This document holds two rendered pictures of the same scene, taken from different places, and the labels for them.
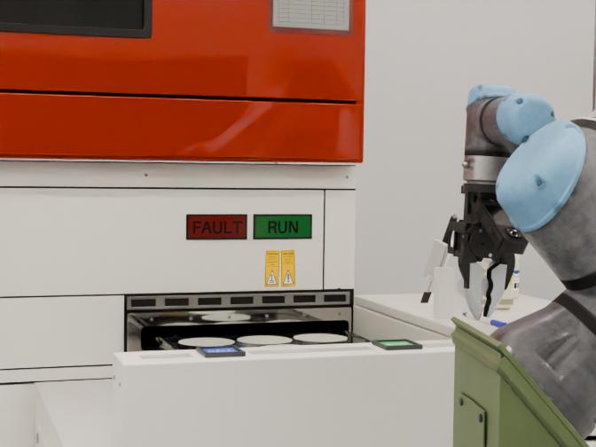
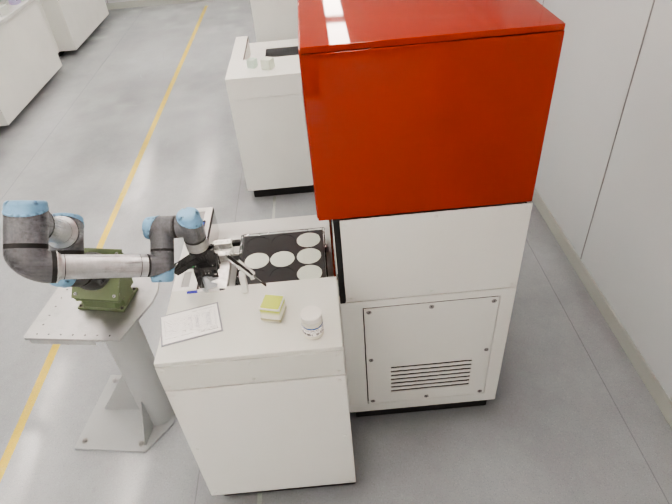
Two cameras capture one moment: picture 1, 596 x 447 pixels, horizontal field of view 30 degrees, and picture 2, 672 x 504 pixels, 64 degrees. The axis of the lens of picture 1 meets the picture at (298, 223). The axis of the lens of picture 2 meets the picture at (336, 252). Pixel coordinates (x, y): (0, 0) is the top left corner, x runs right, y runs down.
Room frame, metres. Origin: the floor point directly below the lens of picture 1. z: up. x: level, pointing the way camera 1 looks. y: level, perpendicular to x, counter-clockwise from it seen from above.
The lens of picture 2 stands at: (2.65, -1.55, 2.32)
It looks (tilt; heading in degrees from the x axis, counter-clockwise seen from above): 39 degrees down; 108
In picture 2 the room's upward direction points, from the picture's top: 5 degrees counter-clockwise
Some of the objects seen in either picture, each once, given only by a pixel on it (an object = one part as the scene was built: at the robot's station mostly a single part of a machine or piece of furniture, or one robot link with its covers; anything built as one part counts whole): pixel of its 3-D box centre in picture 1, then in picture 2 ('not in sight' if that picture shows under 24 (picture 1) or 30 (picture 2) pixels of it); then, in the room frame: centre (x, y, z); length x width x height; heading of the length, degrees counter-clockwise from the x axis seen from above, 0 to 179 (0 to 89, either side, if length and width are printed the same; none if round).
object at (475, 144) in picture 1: (490, 121); (190, 225); (1.75, -0.30, 1.29); 0.09 x 0.08 x 0.11; 13
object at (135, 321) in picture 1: (241, 334); (333, 252); (2.10, 0.10, 0.89); 0.44 x 0.02 x 0.10; 108
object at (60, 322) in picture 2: not in sight; (106, 309); (1.20, -0.26, 0.75); 0.45 x 0.44 x 0.13; 9
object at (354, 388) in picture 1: (313, 399); (198, 257); (1.54, -0.02, 0.89); 0.55 x 0.09 x 0.14; 108
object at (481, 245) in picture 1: (481, 222); (204, 260); (1.76, -0.29, 1.13); 0.09 x 0.08 x 0.12; 18
